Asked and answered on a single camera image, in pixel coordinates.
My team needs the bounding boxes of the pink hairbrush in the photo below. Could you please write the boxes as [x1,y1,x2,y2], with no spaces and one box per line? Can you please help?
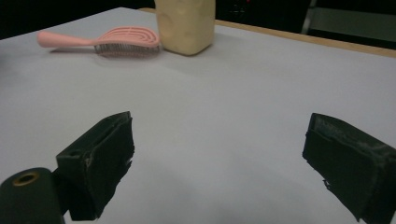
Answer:
[36,25,163,59]

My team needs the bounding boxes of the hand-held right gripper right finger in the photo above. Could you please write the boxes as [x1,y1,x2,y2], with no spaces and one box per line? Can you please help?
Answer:
[302,112,396,224]

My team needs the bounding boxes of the beige storage box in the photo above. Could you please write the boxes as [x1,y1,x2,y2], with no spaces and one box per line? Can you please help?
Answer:
[154,0,217,57]

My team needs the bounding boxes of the white table cover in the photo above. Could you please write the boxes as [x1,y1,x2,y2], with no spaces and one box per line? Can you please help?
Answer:
[0,7,396,224]

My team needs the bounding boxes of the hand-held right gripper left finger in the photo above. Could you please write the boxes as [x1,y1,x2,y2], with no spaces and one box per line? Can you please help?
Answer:
[55,111,135,222]

